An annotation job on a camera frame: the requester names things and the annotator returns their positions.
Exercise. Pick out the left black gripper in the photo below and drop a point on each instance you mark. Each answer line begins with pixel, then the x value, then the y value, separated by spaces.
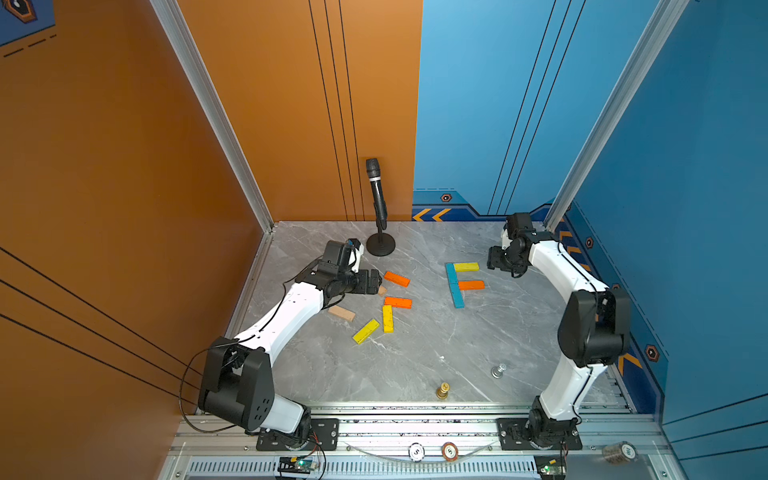
pixel 363 287

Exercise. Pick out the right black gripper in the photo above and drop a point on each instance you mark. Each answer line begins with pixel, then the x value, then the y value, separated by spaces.
pixel 494 261

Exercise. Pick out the yellow block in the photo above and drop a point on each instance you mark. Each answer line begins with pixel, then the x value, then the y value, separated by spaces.
pixel 387 319
pixel 466 267

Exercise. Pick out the orange block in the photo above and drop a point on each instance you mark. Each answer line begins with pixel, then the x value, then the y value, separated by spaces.
pixel 398 302
pixel 397 279
pixel 471 285

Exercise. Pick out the teal block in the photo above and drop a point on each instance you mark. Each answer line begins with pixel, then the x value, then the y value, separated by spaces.
pixel 451 274
pixel 457 296

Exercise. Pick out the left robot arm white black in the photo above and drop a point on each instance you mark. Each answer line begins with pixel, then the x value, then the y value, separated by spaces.
pixel 237 383

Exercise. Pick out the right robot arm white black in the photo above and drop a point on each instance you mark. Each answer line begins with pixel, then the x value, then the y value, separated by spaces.
pixel 593 333

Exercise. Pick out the yellow block upright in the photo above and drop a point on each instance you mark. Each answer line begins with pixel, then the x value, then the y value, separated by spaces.
pixel 387 319

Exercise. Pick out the tan block lower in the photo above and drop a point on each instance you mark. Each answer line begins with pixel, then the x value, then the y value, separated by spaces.
pixel 342 313

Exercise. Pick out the black microphone on stand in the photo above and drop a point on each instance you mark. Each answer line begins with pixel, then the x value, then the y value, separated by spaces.
pixel 381 243

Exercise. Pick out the yellow block diagonal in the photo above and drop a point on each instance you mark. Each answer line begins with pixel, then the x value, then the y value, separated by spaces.
pixel 366 331

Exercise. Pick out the silver cylinder weight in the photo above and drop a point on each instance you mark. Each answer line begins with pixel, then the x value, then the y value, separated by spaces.
pixel 498 370

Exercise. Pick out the brass cylinder weight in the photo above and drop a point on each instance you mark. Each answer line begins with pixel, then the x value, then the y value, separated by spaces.
pixel 442 391

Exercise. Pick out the white round disc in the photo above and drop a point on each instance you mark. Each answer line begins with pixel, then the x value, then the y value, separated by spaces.
pixel 416 452

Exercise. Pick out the copper round disc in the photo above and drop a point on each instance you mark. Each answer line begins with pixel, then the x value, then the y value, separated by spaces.
pixel 449 452

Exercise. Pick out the left green circuit board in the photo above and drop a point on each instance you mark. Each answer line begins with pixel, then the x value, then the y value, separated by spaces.
pixel 296 467

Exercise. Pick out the green circuit board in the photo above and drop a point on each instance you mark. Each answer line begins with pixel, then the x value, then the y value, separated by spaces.
pixel 296 467
pixel 550 468

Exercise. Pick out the right green circuit board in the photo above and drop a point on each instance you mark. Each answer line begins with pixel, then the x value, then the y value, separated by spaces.
pixel 550 468

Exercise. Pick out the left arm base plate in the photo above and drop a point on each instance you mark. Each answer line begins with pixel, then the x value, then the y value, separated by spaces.
pixel 316 432

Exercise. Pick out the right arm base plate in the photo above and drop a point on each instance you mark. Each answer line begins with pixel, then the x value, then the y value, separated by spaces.
pixel 517 434

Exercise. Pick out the aluminium front rail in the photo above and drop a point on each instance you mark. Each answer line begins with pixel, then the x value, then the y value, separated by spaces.
pixel 381 428

